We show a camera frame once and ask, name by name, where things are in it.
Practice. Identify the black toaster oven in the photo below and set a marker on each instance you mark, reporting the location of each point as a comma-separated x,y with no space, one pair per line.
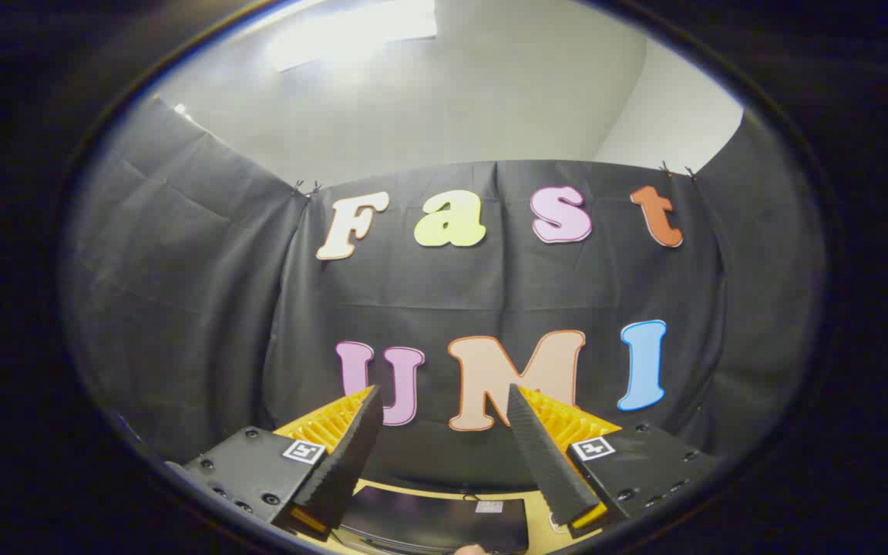
428,520

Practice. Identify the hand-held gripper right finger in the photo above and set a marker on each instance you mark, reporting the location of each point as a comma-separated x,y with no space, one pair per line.
540,455

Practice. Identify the black backdrop cloth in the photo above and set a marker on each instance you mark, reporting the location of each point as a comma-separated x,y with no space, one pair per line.
182,308

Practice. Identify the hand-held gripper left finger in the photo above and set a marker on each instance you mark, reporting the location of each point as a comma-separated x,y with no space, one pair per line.
351,455

